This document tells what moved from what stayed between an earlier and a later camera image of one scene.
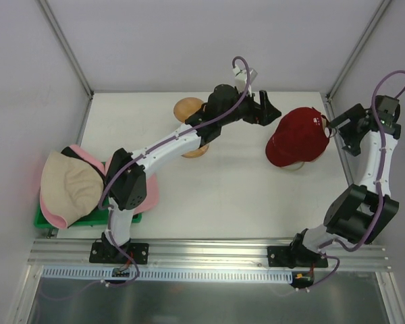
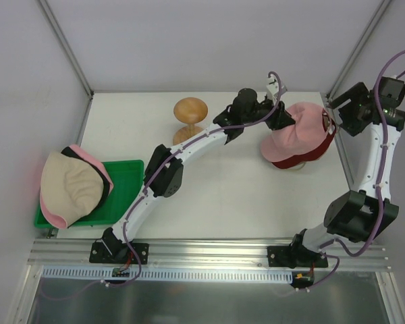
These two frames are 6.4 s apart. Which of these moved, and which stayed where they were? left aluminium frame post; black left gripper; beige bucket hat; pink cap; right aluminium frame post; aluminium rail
Moved: pink cap; black left gripper
Stayed: aluminium rail; right aluminium frame post; beige bucket hat; left aluminium frame post
